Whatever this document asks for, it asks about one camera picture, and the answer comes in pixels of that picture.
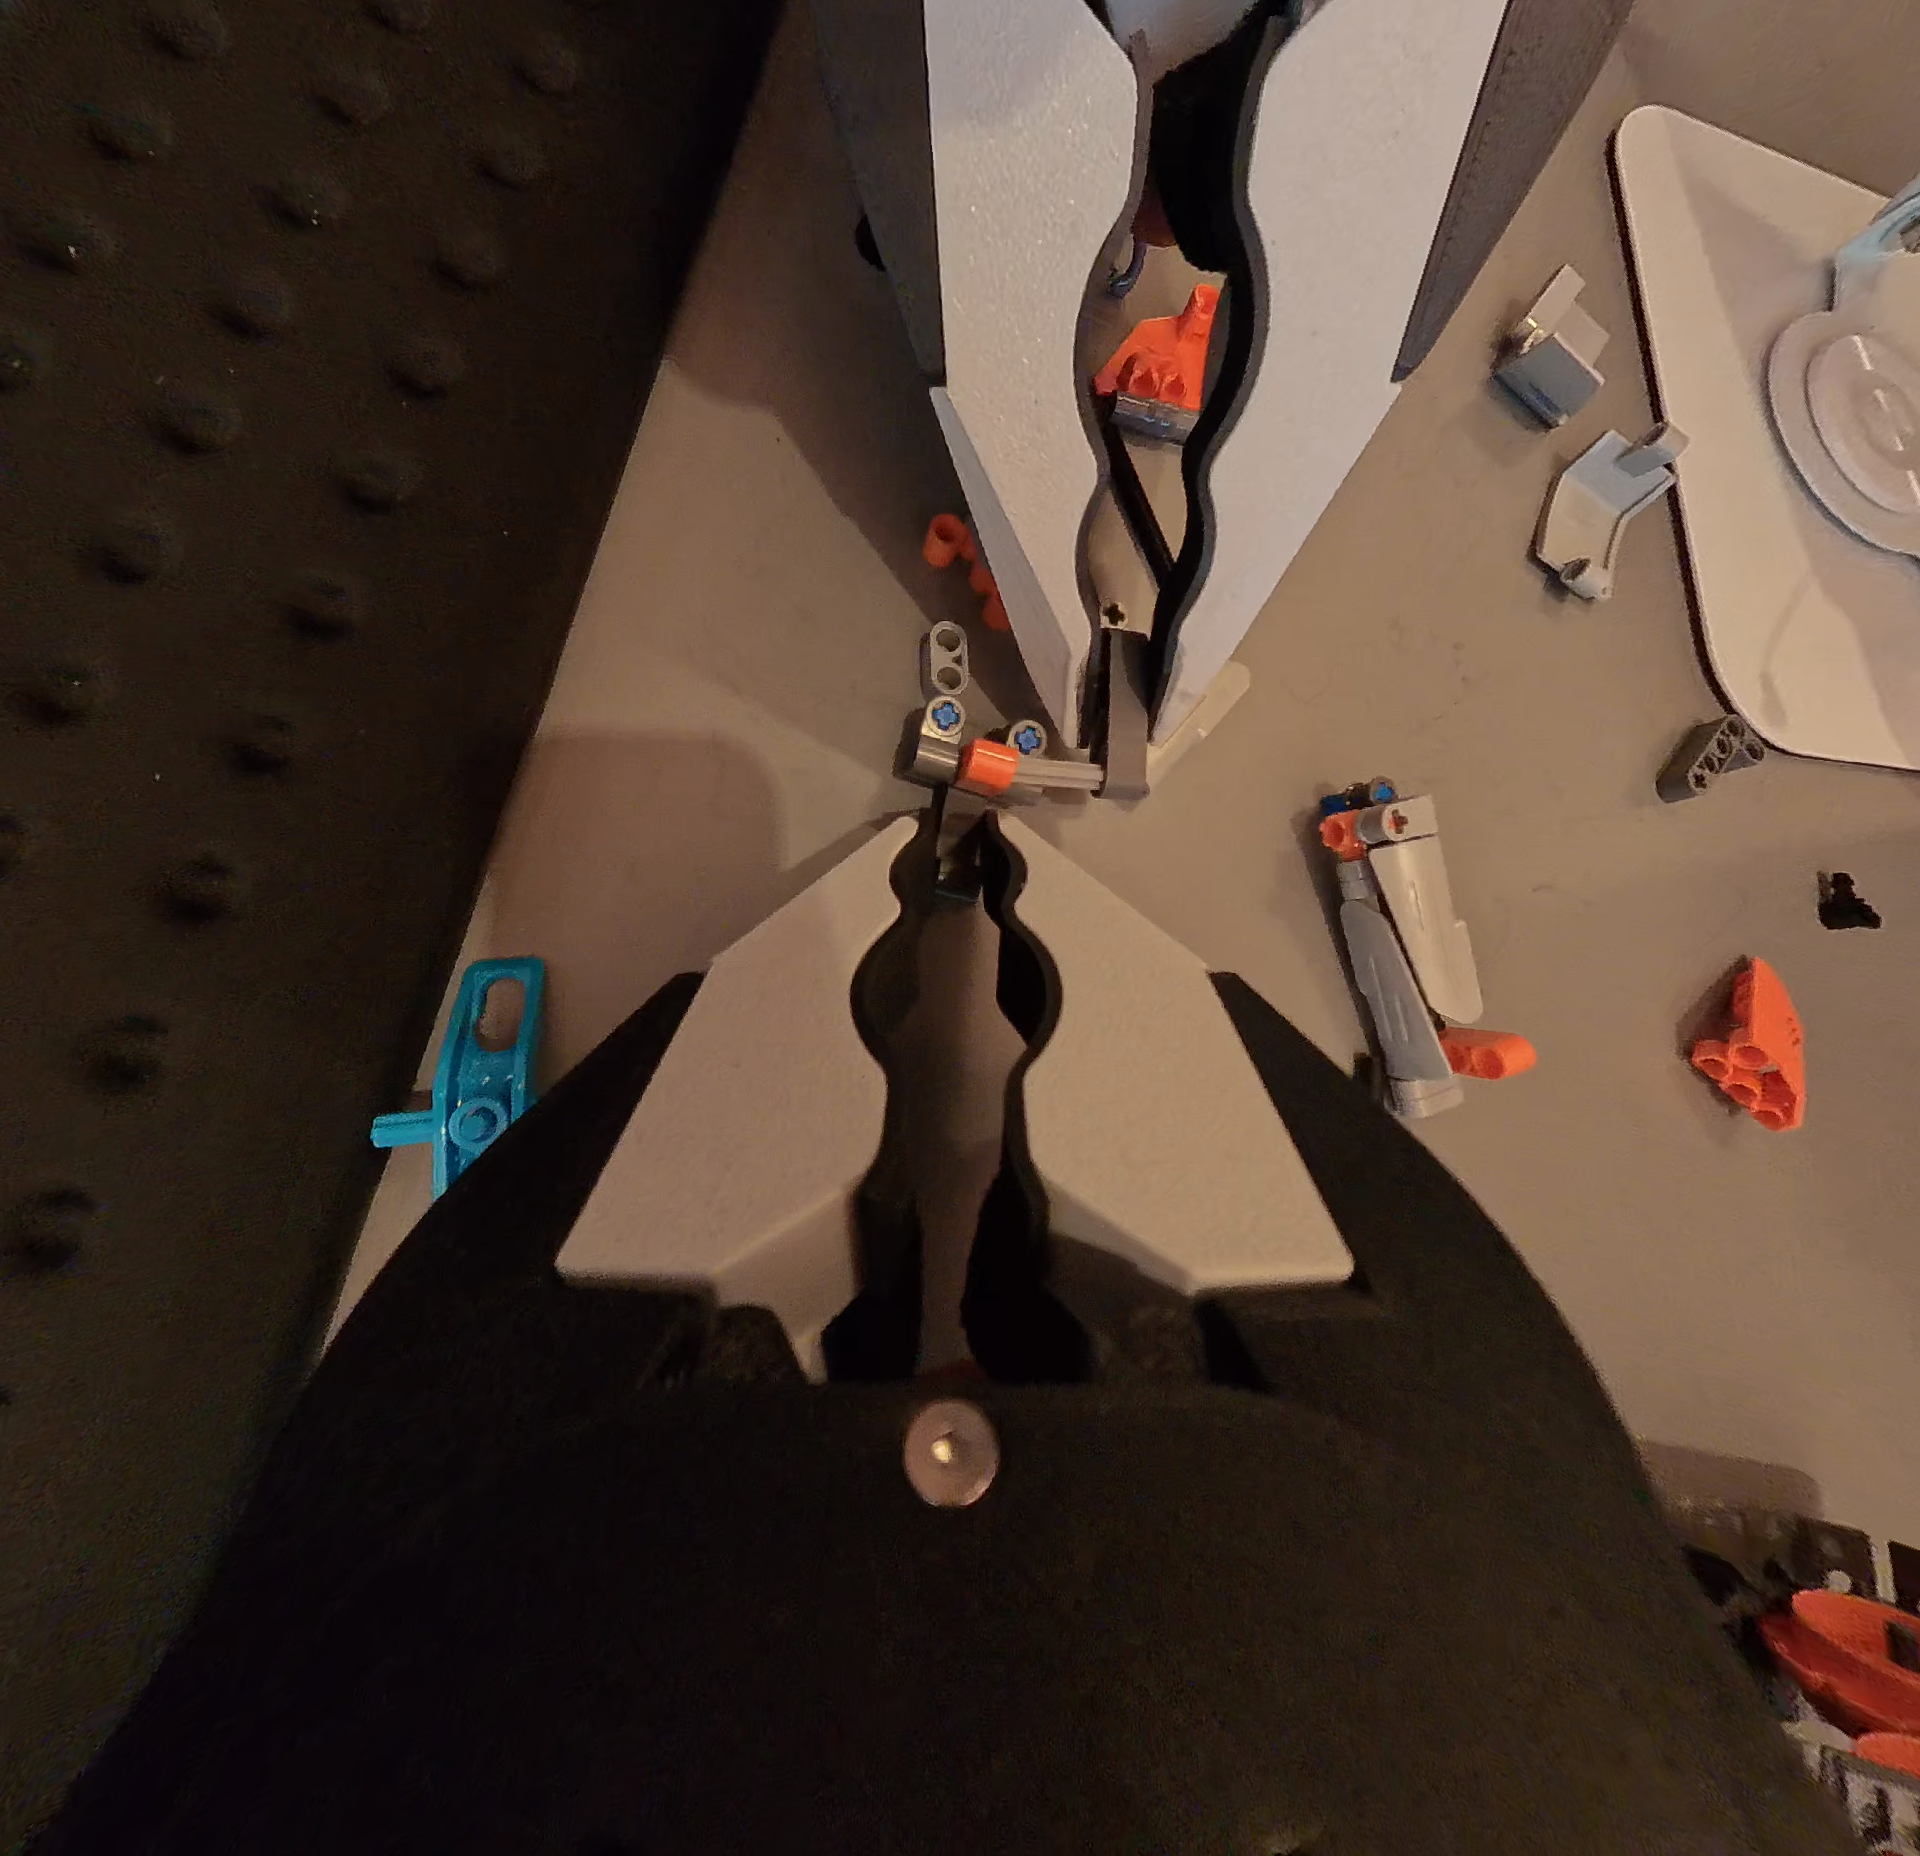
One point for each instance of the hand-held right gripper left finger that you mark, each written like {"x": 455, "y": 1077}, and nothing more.
{"x": 720, "y": 1136}

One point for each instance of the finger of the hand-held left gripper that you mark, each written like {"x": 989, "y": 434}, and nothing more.
{"x": 1020, "y": 238}
{"x": 1351, "y": 238}

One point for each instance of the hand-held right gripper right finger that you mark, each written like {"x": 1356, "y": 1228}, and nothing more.
{"x": 1186, "y": 1136}

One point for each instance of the grey orange blue block assembly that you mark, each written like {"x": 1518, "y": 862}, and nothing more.
{"x": 991, "y": 766}

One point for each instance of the grey claw piece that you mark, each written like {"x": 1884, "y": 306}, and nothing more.
{"x": 1124, "y": 270}

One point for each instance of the orange angled panel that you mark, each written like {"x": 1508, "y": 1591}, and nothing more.
{"x": 1163, "y": 348}

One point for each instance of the grey tube sleeve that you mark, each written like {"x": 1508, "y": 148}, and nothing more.
{"x": 1153, "y": 417}

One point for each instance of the light grey box panel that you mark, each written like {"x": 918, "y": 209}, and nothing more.
{"x": 1552, "y": 365}

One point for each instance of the cyan plastic brick tool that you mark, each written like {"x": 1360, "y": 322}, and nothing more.
{"x": 482, "y": 1077}

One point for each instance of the long black axle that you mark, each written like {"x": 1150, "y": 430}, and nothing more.
{"x": 1148, "y": 514}

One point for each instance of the orange bush grey connector assembly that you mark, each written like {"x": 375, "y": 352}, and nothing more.
{"x": 948, "y": 541}

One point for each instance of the white grey orange block assembly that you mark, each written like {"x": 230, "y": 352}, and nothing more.
{"x": 1418, "y": 910}

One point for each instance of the light grey curved fender panel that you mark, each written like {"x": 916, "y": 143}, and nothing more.
{"x": 1597, "y": 514}

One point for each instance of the white book stand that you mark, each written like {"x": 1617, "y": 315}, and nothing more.
{"x": 1726, "y": 388}

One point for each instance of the light grey two-hole connector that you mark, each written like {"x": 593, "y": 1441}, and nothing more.
{"x": 948, "y": 656}

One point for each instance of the light grey curved blade panel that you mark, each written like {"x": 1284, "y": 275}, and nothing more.
{"x": 1208, "y": 702}

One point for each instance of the orange wedge block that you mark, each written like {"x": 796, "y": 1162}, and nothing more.
{"x": 1756, "y": 1046}

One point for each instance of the dark grey short beam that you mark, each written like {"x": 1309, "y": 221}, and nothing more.
{"x": 1711, "y": 762}

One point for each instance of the small black connector piece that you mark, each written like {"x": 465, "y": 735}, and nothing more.
{"x": 1845, "y": 904}

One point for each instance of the black dimpled mat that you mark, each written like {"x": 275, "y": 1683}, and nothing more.
{"x": 300, "y": 537}

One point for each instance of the grey orange tracked toy robot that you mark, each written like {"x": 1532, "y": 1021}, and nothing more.
{"x": 1845, "y": 1661}

